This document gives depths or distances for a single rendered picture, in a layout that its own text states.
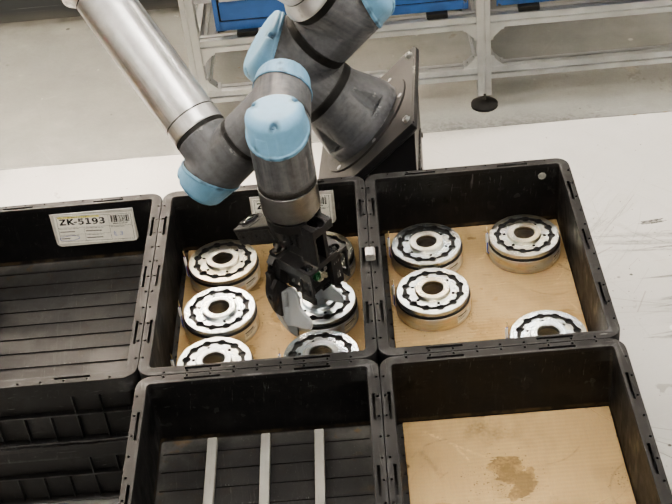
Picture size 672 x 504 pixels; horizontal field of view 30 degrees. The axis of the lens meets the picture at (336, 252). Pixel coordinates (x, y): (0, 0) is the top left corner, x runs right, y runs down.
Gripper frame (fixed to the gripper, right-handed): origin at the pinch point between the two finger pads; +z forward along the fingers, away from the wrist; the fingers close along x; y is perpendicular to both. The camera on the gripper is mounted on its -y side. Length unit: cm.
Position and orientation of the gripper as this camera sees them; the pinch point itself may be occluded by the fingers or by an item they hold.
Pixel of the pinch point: (302, 316)
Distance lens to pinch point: 173.5
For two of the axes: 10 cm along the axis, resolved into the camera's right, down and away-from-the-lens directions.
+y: 7.4, 3.6, -5.7
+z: 1.2, 7.5, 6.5
